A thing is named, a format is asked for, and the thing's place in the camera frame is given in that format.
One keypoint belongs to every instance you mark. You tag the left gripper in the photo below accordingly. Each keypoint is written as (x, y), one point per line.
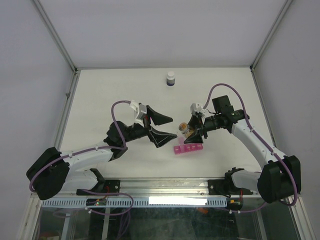
(158, 137)

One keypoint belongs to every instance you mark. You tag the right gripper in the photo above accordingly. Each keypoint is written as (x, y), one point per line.
(197, 123)

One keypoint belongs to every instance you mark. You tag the clear bottle yellow pills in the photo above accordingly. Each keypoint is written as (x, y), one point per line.
(185, 129)

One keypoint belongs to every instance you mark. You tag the pink weekly pill organizer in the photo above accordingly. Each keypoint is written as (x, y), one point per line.
(182, 148)

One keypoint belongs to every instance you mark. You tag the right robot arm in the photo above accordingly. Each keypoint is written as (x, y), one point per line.
(280, 175)

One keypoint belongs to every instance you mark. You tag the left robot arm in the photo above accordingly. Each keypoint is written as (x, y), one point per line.
(55, 171)

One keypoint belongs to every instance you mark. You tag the white cap dark bottle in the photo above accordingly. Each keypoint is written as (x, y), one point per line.
(170, 78)

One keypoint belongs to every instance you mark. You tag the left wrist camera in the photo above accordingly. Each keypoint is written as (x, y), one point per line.
(140, 111)

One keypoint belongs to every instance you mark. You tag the aluminium mounting rail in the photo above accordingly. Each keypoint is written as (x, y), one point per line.
(160, 186)

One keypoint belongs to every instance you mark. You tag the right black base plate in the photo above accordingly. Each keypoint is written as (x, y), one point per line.
(218, 187)

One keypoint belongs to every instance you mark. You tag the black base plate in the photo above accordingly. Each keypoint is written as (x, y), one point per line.
(102, 188)
(218, 187)

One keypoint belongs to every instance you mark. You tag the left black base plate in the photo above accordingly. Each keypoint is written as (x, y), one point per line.
(102, 188)

